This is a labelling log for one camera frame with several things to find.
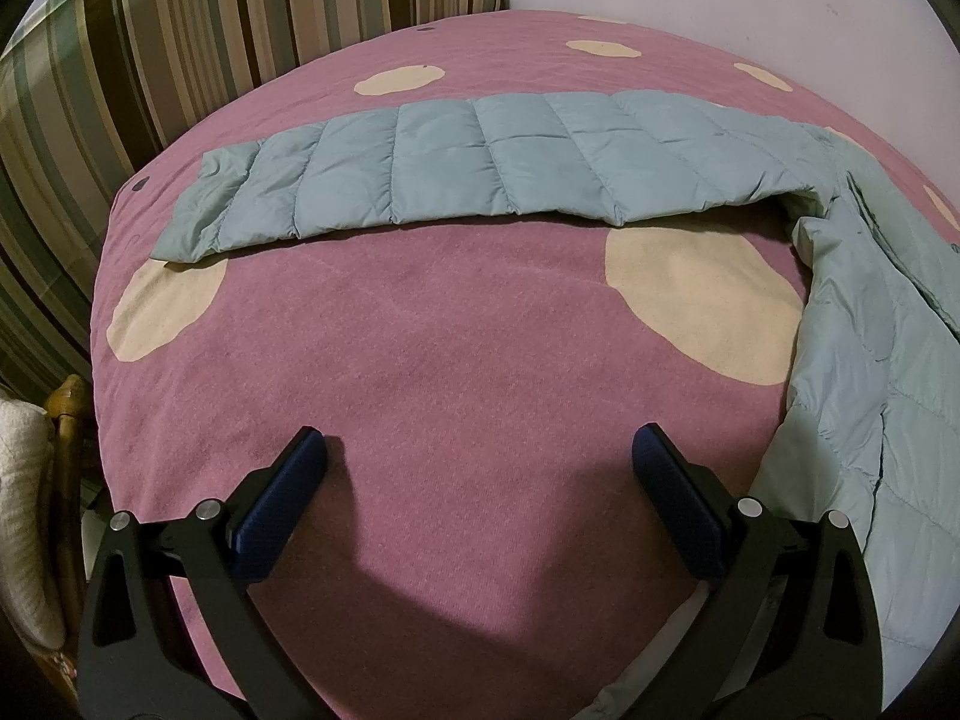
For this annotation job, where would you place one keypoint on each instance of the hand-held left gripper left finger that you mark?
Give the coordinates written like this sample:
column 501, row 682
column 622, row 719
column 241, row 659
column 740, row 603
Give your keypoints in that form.
column 281, row 495

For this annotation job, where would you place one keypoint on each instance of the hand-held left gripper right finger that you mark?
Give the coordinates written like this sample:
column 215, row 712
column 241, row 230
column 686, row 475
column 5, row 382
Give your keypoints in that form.
column 675, row 495

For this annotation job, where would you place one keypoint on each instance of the light blue quilted down jacket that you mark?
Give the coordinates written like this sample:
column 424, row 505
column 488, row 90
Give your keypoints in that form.
column 525, row 157

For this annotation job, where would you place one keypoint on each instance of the pink blanket with cream dots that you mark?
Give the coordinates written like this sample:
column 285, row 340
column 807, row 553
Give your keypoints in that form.
column 450, row 360

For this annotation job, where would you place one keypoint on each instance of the wooden rattan chair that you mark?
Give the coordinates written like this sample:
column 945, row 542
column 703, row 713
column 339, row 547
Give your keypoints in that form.
column 66, row 409

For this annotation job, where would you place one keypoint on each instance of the white knitted cushion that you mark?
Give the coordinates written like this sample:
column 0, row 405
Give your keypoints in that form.
column 22, row 502

